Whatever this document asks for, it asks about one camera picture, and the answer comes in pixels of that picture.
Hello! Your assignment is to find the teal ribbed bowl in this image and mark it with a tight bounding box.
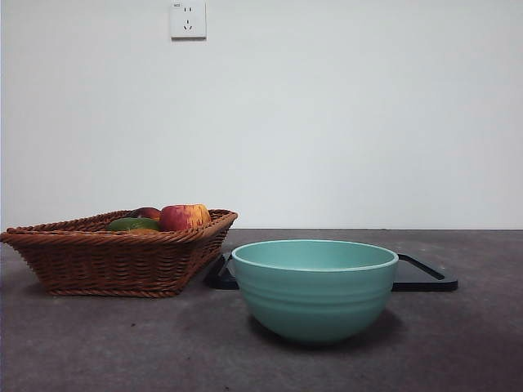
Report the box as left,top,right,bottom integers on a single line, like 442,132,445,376
230,239,400,344

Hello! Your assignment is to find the red yellow apple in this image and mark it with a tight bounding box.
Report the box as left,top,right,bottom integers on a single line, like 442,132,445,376
159,203,212,232

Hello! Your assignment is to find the brown wicker basket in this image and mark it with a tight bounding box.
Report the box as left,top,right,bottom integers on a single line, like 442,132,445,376
0,208,239,298

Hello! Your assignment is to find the green fruit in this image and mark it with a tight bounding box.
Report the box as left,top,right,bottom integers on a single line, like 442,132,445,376
106,217,162,233

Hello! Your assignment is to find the dark rectangular tray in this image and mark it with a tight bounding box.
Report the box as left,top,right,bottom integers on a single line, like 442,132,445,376
203,252,459,293

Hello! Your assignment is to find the dark red fruit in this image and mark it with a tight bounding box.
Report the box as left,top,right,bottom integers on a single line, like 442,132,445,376
129,207,162,221

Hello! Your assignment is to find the white wall socket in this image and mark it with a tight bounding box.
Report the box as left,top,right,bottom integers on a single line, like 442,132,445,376
170,2,208,41

